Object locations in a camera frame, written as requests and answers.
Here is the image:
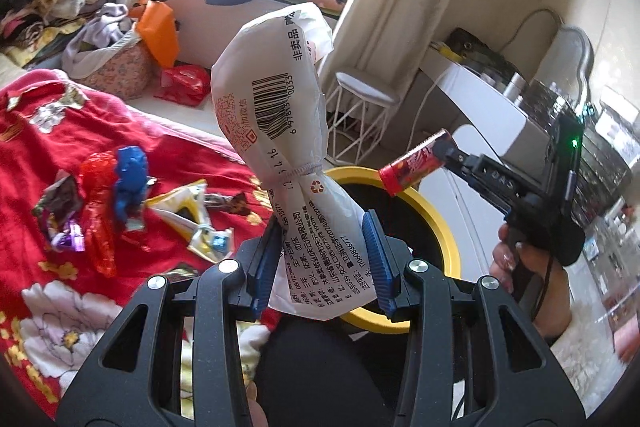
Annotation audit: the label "purple foil wrapper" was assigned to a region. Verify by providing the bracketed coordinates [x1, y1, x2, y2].
[50, 219, 88, 254]

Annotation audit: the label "small red snack wrapper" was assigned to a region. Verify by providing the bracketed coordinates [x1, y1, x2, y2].
[378, 129, 453, 198]

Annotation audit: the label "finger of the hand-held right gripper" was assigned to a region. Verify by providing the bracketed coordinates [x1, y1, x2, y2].
[431, 138, 476, 188]

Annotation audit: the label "blue foil wrapper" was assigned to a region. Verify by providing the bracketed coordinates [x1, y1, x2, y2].
[112, 146, 151, 230]

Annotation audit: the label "red floral blanket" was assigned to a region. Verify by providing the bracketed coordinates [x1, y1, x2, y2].
[0, 74, 281, 418]

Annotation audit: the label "red plastic bag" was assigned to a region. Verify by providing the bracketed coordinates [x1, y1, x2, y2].
[152, 64, 212, 108]

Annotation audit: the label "grey clothes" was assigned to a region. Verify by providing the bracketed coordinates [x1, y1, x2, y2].
[61, 3, 141, 78]

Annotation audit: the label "white printed plastic bag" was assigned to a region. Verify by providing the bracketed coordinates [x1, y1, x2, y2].
[210, 2, 373, 323]

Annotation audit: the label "white desk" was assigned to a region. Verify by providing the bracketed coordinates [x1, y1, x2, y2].
[417, 57, 541, 168]

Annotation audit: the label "dark snack wrapper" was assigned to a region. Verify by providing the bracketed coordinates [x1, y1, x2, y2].
[31, 172, 85, 228]

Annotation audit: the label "white wire stool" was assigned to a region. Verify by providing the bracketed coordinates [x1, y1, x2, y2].
[334, 71, 403, 168]

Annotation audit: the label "floral fabric basket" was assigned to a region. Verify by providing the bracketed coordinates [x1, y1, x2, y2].
[80, 34, 153, 100]

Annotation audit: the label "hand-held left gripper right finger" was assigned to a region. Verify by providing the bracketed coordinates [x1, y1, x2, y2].
[361, 208, 592, 427]

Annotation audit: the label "white and blue wrapper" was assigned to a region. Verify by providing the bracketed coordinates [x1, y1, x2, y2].
[187, 222, 236, 265]

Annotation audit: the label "long red snack wrapper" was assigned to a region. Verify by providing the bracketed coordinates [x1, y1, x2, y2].
[77, 151, 121, 279]

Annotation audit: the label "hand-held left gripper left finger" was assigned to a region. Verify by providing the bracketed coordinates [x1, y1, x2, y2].
[55, 219, 283, 427]

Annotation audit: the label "yellow trash bin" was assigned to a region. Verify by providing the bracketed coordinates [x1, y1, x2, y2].
[320, 166, 463, 333]

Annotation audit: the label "person's right hand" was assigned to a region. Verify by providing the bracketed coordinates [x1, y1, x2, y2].
[490, 224, 573, 338]

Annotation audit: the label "small brown wrapper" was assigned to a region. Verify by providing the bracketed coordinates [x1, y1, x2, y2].
[200, 192, 256, 218]

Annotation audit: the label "white cable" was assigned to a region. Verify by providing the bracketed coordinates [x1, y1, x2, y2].
[405, 69, 448, 152]

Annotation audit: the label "yellow and white wrapper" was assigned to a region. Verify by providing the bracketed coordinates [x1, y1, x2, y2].
[145, 179, 211, 233]

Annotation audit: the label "orange bag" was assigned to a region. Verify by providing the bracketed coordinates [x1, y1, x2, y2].
[135, 0, 180, 68]

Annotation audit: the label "olive bag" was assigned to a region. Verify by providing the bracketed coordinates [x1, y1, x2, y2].
[445, 27, 516, 68]

